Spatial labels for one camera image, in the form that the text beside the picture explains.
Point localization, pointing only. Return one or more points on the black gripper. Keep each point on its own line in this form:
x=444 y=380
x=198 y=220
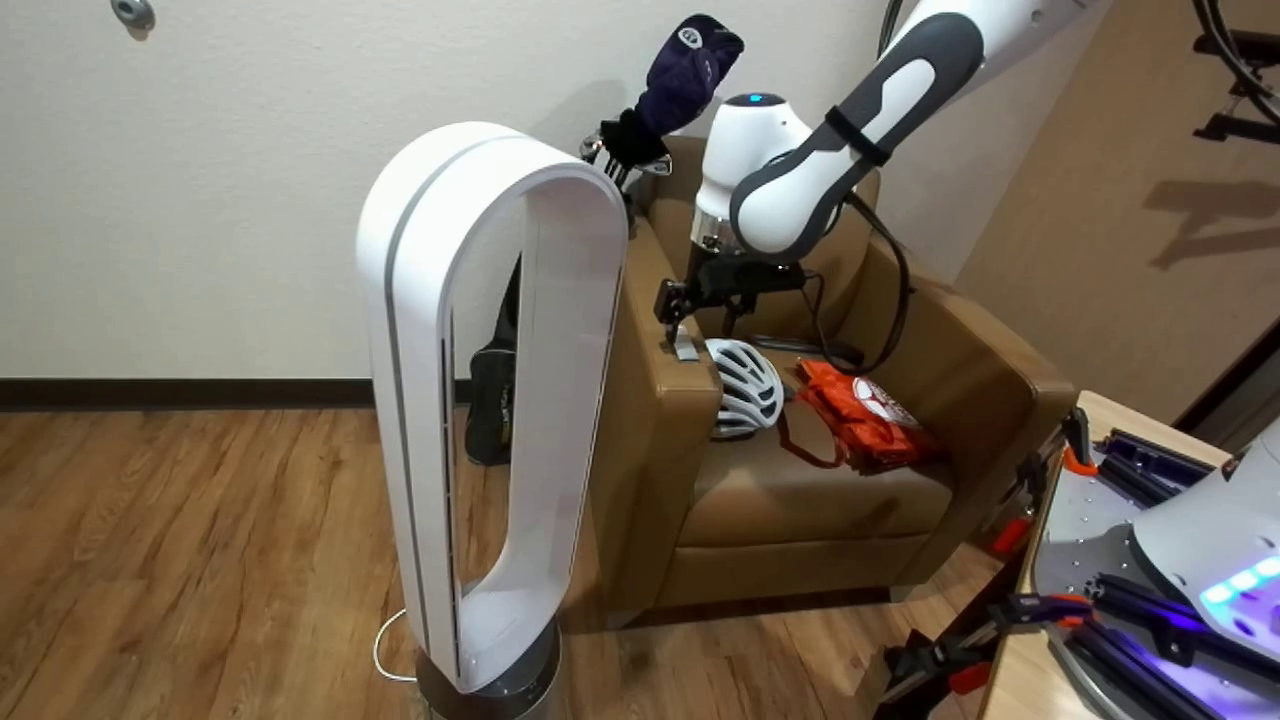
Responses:
x=731 y=282

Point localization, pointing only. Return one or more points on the small silver object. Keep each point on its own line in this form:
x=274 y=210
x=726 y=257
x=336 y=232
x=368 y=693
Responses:
x=686 y=350

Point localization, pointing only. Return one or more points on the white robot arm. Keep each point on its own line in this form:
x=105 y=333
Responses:
x=774 y=186

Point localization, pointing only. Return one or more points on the white bicycle helmet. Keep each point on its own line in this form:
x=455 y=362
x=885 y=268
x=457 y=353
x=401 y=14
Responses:
x=750 y=391

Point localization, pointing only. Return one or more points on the orange red bag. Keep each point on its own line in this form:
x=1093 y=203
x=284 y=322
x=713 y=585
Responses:
x=869 y=428

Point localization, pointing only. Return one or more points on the white tower fan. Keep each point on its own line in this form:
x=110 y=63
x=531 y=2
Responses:
x=490 y=268

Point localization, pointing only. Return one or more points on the orange black clamp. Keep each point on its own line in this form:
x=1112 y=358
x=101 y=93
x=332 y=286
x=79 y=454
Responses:
x=930 y=667

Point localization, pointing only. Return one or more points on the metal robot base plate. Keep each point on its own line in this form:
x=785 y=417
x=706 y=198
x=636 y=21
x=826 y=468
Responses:
x=1182 y=571

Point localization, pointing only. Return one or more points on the silver wall hook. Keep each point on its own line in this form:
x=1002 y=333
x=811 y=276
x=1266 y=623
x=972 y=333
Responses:
x=132 y=14

